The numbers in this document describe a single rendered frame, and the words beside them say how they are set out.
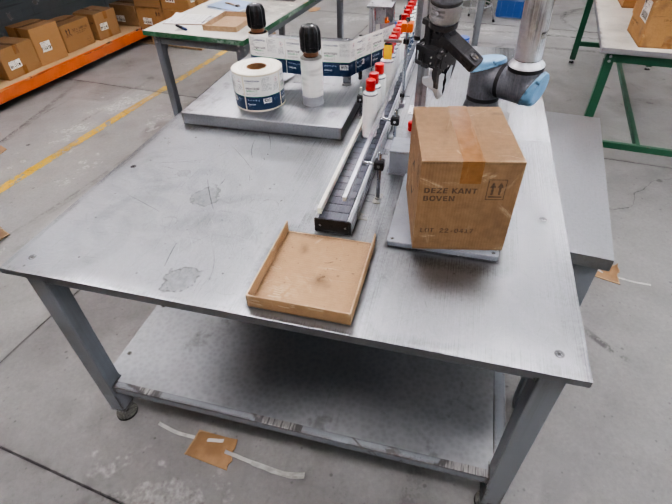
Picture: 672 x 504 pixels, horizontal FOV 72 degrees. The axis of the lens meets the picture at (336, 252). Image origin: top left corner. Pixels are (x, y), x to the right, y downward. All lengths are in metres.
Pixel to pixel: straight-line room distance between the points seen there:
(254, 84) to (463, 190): 1.03
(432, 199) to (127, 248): 0.85
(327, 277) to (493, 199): 0.46
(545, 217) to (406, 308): 0.57
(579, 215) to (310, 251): 0.81
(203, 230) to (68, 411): 1.09
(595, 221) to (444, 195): 0.55
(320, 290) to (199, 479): 0.96
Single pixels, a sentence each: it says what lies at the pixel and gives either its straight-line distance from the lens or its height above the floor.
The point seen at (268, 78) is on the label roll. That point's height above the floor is 1.01.
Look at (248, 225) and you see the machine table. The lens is 1.40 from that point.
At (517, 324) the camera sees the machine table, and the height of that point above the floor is 0.83.
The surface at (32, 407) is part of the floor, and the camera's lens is 2.31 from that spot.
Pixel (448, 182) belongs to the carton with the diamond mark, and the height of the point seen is 1.06.
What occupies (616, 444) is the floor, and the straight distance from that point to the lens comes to 2.10.
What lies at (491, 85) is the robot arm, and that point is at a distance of 1.77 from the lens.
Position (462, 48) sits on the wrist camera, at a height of 1.30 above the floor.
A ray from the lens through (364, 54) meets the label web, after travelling 2.19.
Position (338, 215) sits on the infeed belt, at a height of 0.88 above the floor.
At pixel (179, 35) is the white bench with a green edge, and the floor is 0.79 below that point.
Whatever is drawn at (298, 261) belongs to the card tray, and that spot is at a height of 0.83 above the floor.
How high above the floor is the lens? 1.67
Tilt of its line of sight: 41 degrees down
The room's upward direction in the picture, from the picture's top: 2 degrees counter-clockwise
